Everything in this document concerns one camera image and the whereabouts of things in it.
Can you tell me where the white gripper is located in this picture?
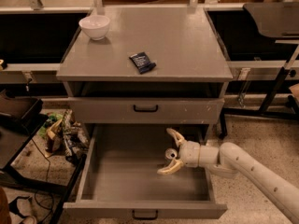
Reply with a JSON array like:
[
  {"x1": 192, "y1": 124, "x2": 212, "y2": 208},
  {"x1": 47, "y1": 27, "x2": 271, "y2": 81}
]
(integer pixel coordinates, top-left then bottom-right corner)
[{"x1": 157, "y1": 128, "x2": 200, "y2": 175}]

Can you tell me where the silver redbull can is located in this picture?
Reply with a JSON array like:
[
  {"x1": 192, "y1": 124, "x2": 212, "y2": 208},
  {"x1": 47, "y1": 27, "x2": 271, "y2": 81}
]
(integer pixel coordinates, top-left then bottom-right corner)
[{"x1": 165, "y1": 148, "x2": 178, "y2": 160}]

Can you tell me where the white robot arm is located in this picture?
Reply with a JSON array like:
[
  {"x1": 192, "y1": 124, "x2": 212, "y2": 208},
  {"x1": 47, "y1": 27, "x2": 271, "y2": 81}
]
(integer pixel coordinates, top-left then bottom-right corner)
[{"x1": 157, "y1": 128, "x2": 299, "y2": 224}]

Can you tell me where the open grey middle drawer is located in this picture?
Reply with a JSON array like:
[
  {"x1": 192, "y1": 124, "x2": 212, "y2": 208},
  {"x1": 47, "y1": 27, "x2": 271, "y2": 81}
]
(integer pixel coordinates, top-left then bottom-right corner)
[{"x1": 64, "y1": 124, "x2": 227, "y2": 220}]

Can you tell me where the grey drawer cabinet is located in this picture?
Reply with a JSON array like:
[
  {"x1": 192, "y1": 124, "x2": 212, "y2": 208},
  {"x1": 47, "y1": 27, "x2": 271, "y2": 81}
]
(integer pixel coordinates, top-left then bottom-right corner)
[{"x1": 57, "y1": 6, "x2": 232, "y2": 135}]

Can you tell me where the closed grey top drawer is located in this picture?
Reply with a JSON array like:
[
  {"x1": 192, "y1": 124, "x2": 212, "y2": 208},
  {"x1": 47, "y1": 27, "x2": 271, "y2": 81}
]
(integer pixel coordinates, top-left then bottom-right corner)
[{"x1": 68, "y1": 97, "x2": 224, "y2": 124}]

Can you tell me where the dark blue snack packet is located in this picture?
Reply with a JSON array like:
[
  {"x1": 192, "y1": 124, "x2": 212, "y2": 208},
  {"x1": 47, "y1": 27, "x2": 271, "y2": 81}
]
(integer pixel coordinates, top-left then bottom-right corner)
[{"x1": 129, "y1": 52, "x2": 156, "y2": 74}]

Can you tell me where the pile of snack bags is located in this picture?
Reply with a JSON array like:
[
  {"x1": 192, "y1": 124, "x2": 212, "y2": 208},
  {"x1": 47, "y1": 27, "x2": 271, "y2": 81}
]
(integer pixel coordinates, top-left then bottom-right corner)
[{"x1": 39, "y1": 109, "x2": 89, "y2": 165}]

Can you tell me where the white ceramic bowl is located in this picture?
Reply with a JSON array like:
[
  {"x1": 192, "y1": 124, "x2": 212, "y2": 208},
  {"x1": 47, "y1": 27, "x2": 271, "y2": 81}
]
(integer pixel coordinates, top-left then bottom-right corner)
[{"x1": 78, "y1": 15, "x2": 110, "y2": 40}]

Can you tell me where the black side table left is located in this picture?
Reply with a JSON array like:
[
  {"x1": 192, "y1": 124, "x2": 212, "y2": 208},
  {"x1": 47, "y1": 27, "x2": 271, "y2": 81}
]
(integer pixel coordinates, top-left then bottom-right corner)
[{"x1": 0, "y1": 90, "x2": 87, "y2": 224}]

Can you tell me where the black table right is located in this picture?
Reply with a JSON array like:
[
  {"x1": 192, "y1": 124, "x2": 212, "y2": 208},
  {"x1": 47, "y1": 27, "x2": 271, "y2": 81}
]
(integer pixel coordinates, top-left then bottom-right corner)
[{"x1": 220, "y1": 2, "x2": 299, "y2": 139}]

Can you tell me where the black cable on floor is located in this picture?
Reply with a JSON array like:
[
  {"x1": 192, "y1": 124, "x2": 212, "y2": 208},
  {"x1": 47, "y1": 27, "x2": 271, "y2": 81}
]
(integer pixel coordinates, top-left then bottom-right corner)
[{"x1": 29, "y1": 137, "x2": 55, "y2": 224}]

